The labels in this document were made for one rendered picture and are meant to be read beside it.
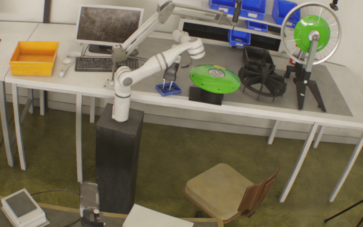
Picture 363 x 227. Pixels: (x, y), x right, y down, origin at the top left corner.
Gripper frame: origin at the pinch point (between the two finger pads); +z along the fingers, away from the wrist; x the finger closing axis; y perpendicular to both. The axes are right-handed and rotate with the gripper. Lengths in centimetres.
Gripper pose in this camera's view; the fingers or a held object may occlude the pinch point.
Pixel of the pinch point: (166, 90)
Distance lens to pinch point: 276.1
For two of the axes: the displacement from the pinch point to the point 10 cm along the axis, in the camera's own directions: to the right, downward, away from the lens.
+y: 1.1, -0.8, 9.9
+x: -9.6, -2.5, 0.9
